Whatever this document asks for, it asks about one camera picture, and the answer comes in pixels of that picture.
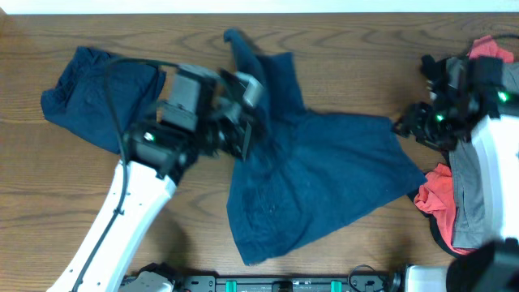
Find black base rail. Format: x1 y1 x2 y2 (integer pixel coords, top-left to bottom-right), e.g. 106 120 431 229
119 263 404 292

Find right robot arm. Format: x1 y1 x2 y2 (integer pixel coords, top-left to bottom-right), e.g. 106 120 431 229
390 55 518 291

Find blue denim shorts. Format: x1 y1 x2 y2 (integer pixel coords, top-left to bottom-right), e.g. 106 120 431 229
223 28 426 265

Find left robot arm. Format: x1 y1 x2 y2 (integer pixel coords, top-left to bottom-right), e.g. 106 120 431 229
50 64 264 291

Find black garment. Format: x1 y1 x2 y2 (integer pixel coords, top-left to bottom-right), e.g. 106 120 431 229
413 54 470 257

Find grey shorts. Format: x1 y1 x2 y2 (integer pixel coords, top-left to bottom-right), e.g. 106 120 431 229
448 57 518 249

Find red garment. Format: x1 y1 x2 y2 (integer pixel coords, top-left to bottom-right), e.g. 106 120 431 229
406 36 518 256

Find folded dark navy garment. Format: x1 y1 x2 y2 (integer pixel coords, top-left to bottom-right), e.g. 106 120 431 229
41 46 166 154

